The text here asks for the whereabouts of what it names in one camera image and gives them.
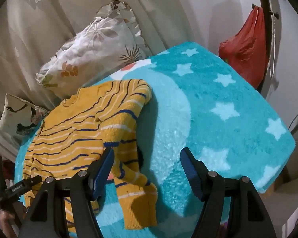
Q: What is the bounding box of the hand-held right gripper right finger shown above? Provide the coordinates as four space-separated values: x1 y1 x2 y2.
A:
180 147 280 238

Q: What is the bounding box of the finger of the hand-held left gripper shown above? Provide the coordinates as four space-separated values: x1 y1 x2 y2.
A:
24 175 43 189

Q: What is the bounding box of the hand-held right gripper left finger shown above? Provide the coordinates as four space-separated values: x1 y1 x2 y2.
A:
18 148 115 238

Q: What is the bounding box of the yellow striped sweater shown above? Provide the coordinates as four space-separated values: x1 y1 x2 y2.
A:
22 79 158 232

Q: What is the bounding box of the person's left hand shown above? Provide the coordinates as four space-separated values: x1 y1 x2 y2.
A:
0 202 28 228

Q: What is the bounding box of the dark red cloth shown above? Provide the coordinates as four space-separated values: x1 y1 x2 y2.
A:
1 160 16 180

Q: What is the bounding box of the turquoise star blanket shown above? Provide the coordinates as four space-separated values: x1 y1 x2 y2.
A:
14 42 296 238

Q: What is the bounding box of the flower and eyelash print pillow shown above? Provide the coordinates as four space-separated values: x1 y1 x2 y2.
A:
0 93 50 142

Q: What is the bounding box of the white leaf print pillow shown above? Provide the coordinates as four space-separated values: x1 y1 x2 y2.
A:
35 0 150 96

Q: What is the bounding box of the red bag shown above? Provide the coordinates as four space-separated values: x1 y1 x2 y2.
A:
219 4 270 90

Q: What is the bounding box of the black stand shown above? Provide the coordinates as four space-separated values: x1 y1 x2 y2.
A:
255 0 298 135

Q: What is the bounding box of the white cord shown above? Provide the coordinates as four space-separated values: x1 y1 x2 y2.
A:
269 26 277 80

